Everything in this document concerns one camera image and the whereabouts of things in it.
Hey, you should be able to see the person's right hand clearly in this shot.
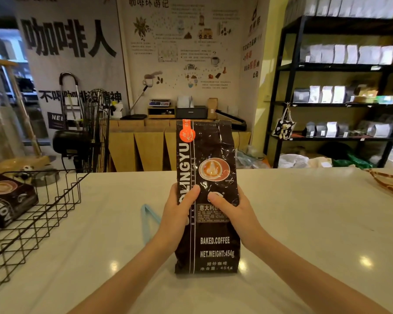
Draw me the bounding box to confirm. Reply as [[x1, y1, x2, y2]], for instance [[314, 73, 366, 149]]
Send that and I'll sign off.
[[208, 186, 266, 253]]

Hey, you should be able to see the person's left hand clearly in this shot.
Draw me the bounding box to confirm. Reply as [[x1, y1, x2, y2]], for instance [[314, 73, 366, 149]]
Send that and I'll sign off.
[[155, 184, 201, 251]]

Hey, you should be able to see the tall black coffee bag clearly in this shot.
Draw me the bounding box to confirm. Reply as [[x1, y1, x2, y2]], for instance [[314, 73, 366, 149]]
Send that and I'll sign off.
[[174, 119, 241, 275]]

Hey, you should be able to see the person's left forearm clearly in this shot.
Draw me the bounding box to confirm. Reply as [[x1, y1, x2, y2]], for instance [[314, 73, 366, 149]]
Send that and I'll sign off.
[[67, 237, 181, 314]]

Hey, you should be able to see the person's right forearm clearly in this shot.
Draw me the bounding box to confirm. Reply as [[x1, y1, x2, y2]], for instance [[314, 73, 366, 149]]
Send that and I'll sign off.
[[248, 232, 392, 314]]

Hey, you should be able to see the clear plastic bag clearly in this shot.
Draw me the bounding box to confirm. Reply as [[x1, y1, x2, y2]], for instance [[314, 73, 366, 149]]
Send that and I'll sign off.
[[235, 145, 271, 170]]

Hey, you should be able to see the wooden counter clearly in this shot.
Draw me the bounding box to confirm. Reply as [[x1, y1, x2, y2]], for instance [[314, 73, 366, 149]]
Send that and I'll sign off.
[[108, 118, 252, 172]]

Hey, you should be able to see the black bag sealer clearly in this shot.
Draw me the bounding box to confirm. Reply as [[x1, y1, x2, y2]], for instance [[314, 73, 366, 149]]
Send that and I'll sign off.
[[215, 109, 248, 131]]

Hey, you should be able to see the white plastic bag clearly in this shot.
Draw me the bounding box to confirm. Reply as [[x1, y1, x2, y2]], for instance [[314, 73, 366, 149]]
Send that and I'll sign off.
[[278, 154, 310, 169]]

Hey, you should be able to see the small wooden shelf box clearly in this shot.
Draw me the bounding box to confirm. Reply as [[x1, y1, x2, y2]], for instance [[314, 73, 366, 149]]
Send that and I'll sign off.
[[147, 106, 177, 119]]

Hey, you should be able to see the brown cardboard box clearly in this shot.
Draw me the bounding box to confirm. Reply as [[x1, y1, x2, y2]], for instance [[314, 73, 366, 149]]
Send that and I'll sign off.
[[207, 97, 219, 120]]

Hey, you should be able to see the hanging tote bag with bear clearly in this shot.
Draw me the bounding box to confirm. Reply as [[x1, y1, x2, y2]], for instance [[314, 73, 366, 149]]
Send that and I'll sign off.
[[271, 103, 297, 140]]

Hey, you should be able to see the black standing fan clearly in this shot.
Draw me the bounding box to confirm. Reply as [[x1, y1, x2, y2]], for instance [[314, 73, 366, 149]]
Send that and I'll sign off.
[[52, 89, 110, 174]]

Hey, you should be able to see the grey coffee bag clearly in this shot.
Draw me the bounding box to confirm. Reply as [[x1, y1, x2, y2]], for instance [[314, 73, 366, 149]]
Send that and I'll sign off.
[[293, 88, 310, 104]]

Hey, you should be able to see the green plastic bag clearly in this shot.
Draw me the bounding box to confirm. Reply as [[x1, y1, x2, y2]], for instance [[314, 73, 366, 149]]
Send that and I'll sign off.
[[331, 150, 374, 169]]

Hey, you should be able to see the illustrated coffee poster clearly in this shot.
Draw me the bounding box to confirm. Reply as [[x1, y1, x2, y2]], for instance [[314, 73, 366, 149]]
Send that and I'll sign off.
[[117, 0, 249, 106]]

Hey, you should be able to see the narrow poster with red characters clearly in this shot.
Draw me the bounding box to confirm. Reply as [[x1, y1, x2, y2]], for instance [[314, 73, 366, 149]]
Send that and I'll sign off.
[[240, 0, 271, 105]]

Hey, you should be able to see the metal hand truck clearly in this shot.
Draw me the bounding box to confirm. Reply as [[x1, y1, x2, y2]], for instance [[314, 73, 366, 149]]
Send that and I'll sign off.
[[59, 72, 86, 128]]

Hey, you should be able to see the black metal shelf rack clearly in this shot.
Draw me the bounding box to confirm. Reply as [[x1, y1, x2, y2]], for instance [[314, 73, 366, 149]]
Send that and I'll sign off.
[[263, 15, 393, 169]]

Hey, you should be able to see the small panda toy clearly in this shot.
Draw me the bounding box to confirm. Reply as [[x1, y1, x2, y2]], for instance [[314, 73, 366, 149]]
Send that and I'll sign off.
[[14, 165, 35, 181]]

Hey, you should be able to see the silver grey pouch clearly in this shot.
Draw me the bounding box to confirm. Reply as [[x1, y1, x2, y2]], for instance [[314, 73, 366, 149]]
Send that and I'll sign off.
[[367, 123, 393, 138]]

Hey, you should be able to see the row of small white bags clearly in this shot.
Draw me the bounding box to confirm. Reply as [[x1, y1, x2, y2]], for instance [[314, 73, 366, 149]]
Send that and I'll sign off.
[[301, 44, 393, 65]]

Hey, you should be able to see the banner with large black characters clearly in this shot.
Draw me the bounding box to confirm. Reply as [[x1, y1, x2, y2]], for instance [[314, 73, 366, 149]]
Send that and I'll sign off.
[[14, 0, 129, 132]]

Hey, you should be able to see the glass cylinder with wooden stand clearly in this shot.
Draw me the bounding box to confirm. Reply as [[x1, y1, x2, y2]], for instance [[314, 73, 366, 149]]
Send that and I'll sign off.
[[0, 57, 50, 175]]

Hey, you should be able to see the row of large white bags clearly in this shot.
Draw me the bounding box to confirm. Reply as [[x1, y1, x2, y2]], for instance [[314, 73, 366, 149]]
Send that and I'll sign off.
[[284, 0, 393, 19]]

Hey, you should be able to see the light blue strap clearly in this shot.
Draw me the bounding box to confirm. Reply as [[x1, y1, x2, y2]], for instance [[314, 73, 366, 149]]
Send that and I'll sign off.
[[140, 203, 163, 246]]

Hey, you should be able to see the black wire basket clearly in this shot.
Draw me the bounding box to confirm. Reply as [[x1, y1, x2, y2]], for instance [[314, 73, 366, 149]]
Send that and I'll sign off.
[[0, 170, 93, 304]]

